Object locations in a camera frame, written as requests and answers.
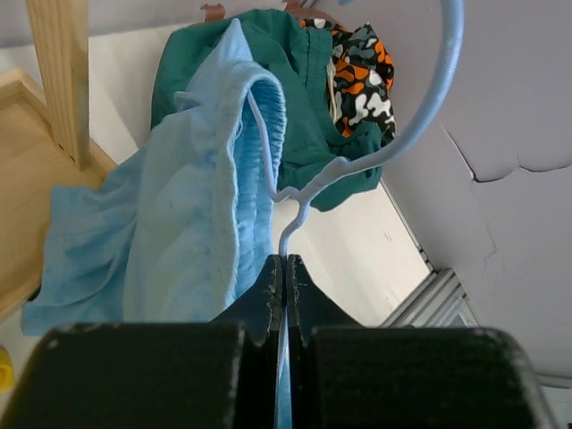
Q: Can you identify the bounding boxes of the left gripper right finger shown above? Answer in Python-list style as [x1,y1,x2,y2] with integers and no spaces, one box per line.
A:
[285,255,371,428]

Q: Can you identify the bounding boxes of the camouflage patterned shorts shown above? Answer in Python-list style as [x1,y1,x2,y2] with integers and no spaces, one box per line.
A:
[299,18,397,147]

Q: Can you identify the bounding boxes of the wooden clothes rack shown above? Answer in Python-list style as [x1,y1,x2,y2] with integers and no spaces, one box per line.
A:
[1,1,115,318]

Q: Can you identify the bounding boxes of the aluminium mounting rail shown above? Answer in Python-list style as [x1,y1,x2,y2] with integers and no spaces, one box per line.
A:
[381,268,480,328]

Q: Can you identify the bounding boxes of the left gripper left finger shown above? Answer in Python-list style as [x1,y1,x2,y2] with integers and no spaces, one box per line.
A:
[212,255,283,428]

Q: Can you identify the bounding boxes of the light blue shorts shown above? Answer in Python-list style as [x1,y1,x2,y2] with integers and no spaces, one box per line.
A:
[22,20,286,336]

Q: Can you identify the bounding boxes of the dark green shorts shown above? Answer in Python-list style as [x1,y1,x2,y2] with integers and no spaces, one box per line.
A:
[151,9,382,212]

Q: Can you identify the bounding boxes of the yellow shorts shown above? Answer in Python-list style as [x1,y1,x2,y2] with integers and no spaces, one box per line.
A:
[0,347,15,392]

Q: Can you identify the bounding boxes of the blue hanger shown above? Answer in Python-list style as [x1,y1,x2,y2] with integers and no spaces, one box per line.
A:
[246,0,466,429]

